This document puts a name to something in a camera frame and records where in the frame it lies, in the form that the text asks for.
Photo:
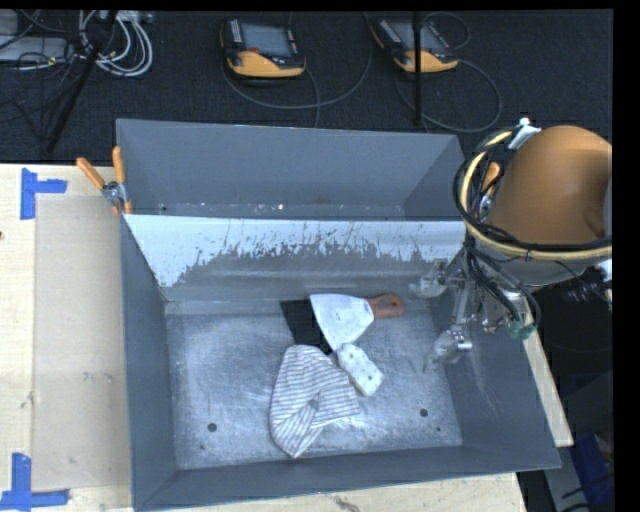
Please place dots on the grey metal bin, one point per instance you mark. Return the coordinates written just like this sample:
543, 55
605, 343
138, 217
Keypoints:
225, 360

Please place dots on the pale wood flat board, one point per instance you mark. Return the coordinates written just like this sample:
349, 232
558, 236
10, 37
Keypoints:
75, 350

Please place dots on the black flat sheet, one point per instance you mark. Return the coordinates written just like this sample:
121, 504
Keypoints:
302, 325

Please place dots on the white striped cloth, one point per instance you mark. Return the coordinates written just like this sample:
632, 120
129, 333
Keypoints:
310, 395

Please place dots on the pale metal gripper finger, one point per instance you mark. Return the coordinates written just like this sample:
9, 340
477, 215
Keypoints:
450, 345
431, 284

